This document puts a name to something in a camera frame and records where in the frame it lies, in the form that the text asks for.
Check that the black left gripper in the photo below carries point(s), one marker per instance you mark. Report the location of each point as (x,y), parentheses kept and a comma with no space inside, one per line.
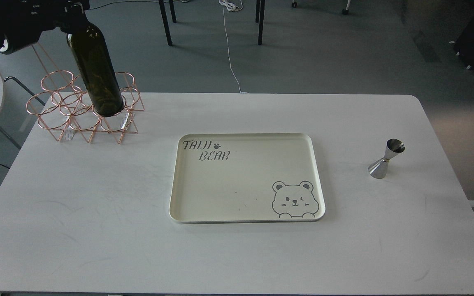
(23,21)

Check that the dark green wine bottle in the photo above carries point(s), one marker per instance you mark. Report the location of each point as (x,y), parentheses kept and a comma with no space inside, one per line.
(89,49)

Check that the steel double jigger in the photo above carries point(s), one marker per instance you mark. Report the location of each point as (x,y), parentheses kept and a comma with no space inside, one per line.
(379,168)

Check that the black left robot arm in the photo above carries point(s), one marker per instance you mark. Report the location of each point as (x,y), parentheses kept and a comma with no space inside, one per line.
(23,21)

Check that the black table leg left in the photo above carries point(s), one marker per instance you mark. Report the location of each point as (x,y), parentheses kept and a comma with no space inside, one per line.
(165,20)

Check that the black table leg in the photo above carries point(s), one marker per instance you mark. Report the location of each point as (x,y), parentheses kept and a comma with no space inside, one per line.
(259,18)
(165,20)

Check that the black table leg right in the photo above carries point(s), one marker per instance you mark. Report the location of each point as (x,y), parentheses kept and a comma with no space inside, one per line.
(259,18)

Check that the cream bear serving tray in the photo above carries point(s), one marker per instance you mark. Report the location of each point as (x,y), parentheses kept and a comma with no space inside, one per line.
(258,177)

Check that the copper wire bottle rack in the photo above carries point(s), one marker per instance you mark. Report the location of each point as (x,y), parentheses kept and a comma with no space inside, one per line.
(64,109)

